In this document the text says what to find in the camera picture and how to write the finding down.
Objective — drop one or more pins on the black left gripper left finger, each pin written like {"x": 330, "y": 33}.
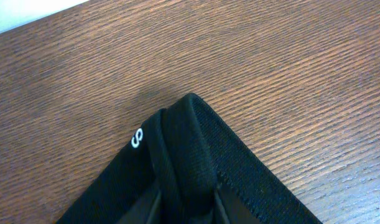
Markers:
{"x": 145, "y": 211}

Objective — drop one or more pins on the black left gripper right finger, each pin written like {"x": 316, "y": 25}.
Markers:
{"x": 229, "y": 209}

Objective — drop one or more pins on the black polo shirt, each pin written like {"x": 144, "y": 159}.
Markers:
{"x": 185, "y": 151}

